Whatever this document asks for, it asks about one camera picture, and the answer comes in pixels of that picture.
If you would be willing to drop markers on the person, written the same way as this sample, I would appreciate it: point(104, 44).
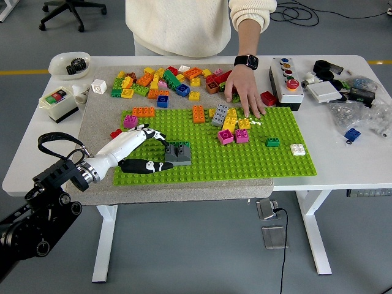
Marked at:
point(177, 24)

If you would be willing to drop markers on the grey table control panel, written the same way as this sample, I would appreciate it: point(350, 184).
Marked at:
point(369, 193)

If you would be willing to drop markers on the black office chair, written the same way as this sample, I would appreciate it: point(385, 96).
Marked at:
point(72, 9)

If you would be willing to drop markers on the dark green toy brick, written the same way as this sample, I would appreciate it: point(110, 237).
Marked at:
point(180, 143)

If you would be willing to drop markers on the white plastic bowl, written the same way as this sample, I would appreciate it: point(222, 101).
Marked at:
point(56, 65)

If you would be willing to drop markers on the small dark clear box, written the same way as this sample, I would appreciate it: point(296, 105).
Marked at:
point(337, 69)

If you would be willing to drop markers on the black gear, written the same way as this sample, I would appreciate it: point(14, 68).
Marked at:
point(76, 65)

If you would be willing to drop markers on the lime green toy brick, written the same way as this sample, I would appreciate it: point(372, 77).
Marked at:
point(235, 98)
point(118, 82)
point(140, 89)

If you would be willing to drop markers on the yellow four-stud toy brick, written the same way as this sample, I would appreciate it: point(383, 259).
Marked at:
point(244, 123)

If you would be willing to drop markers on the orange eight-stud toy brick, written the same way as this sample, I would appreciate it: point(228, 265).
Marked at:
point(144, 111)

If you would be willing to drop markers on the metal floor plate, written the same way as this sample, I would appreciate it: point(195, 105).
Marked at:
point(274, 237)

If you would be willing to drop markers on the long yellow toy brick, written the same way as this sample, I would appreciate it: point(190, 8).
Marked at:
point(230, 122)

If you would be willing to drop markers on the brown toy brick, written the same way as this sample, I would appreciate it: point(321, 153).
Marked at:
point(131, 75)
point(212, 87)

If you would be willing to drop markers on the push-button control box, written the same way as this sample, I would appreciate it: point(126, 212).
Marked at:
point(286, 92)

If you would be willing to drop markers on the white switch plate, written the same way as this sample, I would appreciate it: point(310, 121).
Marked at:
point(324, 92)

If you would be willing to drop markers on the clear bag of screws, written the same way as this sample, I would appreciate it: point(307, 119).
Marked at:
point(358, 118)

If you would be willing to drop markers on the grey eight-stud toy brick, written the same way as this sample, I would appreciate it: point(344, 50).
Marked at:
point(179, 163)
point(220, 114)

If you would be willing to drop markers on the white plastic tube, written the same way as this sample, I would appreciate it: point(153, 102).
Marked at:
point(81, 93)

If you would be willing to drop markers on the white four-stud toy brick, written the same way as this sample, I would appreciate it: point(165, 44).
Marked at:
point(298, 149)

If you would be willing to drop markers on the long dark green brick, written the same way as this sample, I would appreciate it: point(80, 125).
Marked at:
point(170, 79)

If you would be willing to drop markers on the metal floor socket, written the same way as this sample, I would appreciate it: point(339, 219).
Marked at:
point(268, 209)

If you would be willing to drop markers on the clear bag blue parts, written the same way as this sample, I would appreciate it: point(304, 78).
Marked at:
point(361, 82)

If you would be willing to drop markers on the white furniture frame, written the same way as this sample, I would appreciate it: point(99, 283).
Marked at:
point(3, 16)

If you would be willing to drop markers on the grey-brown mat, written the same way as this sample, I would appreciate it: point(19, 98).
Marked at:
point(183, 193)

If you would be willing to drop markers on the pink toy brick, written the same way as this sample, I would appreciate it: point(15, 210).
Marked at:
point(163, 84)
point(218, 72)

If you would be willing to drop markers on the green toy baseplate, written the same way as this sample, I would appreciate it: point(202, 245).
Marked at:
point(245, 165)

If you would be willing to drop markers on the person's left hand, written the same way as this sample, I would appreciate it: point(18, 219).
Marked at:
point(245, 88)

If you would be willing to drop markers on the magenta toy brick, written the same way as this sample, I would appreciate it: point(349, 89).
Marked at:
point(130, 121)
point(242, 135)
point(225, 136)

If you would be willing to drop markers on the blue toy brick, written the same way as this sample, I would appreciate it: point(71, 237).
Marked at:
point(182, 89)
point(352, 133)
point(163, 101)

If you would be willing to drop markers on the white green-red switch box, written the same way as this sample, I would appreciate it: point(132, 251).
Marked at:
point(58, 107)

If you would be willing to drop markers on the small green plastic part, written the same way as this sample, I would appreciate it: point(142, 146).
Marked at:
point(345, 83)

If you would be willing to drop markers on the black wristwatch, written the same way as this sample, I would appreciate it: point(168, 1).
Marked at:
point(246, 61)

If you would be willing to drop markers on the grey sloped toy brick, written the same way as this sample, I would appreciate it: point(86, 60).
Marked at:
point(171, 153)
point(184, 152)

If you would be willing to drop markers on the small yellow toy brick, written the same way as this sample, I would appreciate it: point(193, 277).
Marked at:
point(212, 112)

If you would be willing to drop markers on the small dark green brick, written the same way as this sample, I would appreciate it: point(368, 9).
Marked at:
point(116, 92)
point(272, 141)

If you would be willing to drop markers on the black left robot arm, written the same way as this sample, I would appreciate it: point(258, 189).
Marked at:
point(30, 232)

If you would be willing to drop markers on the black power adapter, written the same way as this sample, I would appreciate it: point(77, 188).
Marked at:
point(362, 95)

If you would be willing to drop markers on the white pipe fitting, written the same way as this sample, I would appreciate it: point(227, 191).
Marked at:
point(310, 79)

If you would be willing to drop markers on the long red toy brick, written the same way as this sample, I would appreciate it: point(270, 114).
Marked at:
point(221, 77)

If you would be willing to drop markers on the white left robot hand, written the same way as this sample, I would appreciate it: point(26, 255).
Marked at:
point(119, 145)

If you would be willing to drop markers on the white table leg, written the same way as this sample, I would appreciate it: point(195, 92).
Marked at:
point(314, 232)
point(105, 239)

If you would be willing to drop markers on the white cube toy brick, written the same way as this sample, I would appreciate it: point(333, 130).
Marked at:
point(99, 85)

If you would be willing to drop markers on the person's left forearm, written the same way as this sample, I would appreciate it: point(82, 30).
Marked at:
point(249, 36)

